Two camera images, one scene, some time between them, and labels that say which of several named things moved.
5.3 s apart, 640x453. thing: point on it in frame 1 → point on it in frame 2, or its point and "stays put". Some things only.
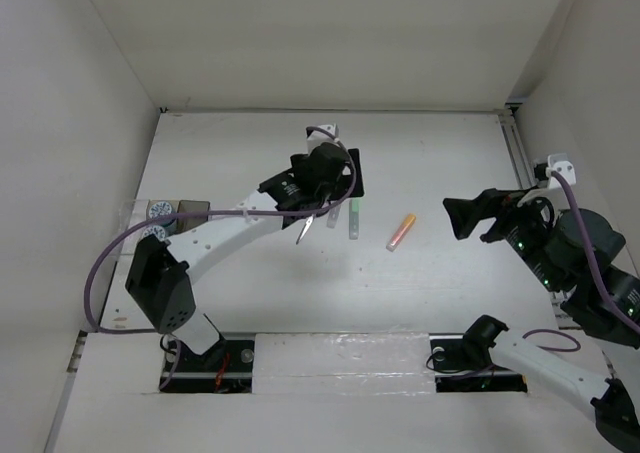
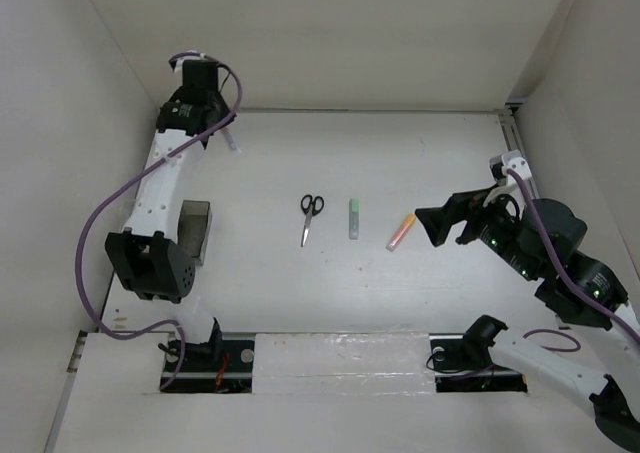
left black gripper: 342,183 → 225,108
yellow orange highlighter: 402,232 stays put
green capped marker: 353,219 stays put
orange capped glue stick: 332,216 → 227,135
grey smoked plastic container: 184,206 stays put
